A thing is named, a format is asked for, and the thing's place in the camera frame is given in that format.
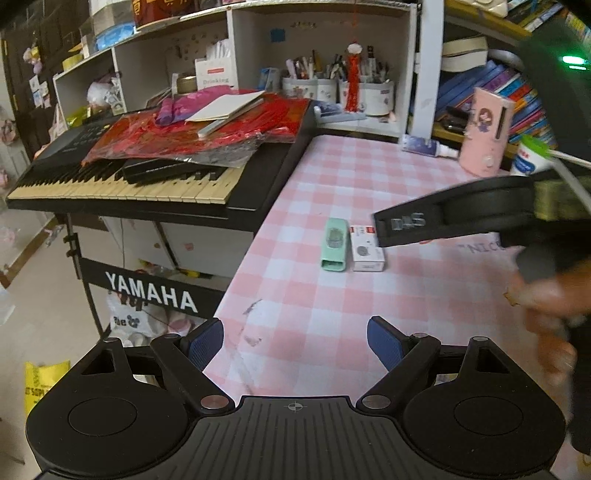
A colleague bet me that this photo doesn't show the row of thin picture books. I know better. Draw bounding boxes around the row of thin picture books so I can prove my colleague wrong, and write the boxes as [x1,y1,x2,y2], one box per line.
[438,60,557,148]

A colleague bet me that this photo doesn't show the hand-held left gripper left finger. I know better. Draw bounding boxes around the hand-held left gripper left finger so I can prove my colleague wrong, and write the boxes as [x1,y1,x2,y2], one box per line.
[69,318,230,414]

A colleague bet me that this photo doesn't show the red plastic sheets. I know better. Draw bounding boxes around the red plastic sheets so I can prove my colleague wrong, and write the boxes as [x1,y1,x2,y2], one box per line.
[82,92,311,168]

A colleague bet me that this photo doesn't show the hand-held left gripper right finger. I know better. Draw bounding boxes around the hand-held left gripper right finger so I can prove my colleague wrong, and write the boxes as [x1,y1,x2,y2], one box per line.
[355,316,523,414]

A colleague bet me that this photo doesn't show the small spray bottle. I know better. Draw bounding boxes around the small spray bottle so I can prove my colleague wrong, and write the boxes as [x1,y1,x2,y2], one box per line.
[401,135,458,159]

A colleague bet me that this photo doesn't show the white booklet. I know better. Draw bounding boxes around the white booklet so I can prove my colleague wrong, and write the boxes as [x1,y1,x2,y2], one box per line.
[185,91,266,123]

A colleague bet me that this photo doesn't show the black keyboard stand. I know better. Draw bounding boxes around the black keyboard stand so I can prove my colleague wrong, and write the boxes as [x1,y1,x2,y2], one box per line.
[64,215,219,340]

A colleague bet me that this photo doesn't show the white printed plastic bag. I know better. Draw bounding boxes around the white printed plastic bag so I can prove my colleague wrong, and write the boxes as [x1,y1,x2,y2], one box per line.
[107,291,197,348]

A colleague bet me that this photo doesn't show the small white red-label box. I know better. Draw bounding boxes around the small white red-label box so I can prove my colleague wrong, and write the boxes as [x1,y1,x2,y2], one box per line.
[348,225,386,272]

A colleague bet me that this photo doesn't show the pink checked tablecloth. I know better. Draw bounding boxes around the pink checked tablecloth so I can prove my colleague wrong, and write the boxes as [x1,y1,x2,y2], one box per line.
[203,134,575,402]

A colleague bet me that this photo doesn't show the white jar green lid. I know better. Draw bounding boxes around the white jar green lid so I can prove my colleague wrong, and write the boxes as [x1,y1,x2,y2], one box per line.
[510,136,555,177]

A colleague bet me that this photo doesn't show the white paper bag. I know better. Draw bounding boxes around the white paper bag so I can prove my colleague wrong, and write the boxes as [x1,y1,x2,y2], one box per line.
[194,39,239,91]

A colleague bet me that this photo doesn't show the white shelf unit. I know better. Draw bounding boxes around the white shelf unit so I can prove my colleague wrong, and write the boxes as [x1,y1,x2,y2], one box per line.
[52,0,445,145]

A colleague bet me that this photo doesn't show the black electronic keyboard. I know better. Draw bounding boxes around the black electronic keyboard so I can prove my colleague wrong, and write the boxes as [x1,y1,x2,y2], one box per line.
[6,99,320,232]

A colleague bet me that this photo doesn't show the pink cylindrical device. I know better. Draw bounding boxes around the pink cylindrical device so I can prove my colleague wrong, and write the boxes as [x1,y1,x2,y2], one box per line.
[458,88,515,177]

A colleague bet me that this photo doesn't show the grey blue pencil case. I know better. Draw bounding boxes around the grey blue pencil case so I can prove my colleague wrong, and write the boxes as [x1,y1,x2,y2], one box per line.
[314,105,366,124]

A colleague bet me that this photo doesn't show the purple cloth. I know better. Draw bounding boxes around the purple cloth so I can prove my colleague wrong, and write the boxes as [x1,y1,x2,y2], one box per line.
[154,90,266,128]

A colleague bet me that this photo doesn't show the white pen cup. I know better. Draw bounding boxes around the white pen cup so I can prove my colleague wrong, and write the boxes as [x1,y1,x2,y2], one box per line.
[281,76,319,101]
[318,78,341,103]
[339,78,396,116]

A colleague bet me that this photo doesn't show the red hanging tassel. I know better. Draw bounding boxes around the red hanging tassel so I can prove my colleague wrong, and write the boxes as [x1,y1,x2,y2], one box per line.
[344,43,366,112]

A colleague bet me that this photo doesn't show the mint green stapler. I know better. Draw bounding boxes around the mint green stapler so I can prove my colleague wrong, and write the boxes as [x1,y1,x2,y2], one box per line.
[320,218,352,273]

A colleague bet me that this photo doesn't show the person's right hand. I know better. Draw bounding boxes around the person's right hand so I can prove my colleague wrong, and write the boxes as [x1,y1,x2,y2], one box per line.
[505,265,581,384]

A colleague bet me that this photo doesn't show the thick white-paged book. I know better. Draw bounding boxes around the thick white-paged book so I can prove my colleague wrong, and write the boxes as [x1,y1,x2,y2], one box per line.
[441,37,490,72]

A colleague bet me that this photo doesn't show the yellow plastic bag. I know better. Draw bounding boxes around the yellow plastic bag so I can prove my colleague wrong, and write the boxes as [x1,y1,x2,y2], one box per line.
[24,360,71,416]

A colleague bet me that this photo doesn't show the wooden bookshelf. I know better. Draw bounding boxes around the wooden bookshelf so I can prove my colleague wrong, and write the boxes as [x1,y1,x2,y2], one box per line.
[431,0,591,160]

